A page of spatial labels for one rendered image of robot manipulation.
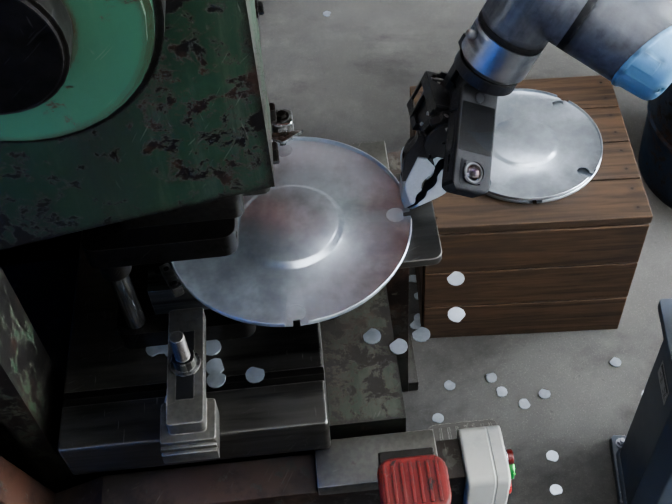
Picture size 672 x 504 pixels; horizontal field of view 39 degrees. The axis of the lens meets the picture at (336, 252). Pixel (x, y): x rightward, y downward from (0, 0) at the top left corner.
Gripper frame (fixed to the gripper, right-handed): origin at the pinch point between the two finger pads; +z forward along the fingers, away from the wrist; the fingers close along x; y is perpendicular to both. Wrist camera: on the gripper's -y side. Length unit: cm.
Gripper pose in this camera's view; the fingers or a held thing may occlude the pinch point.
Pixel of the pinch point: (412, 204)
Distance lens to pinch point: 112.5
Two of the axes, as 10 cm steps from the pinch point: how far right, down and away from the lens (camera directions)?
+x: -9.2, -1.5, -3.6
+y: -1.2, -7.7, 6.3
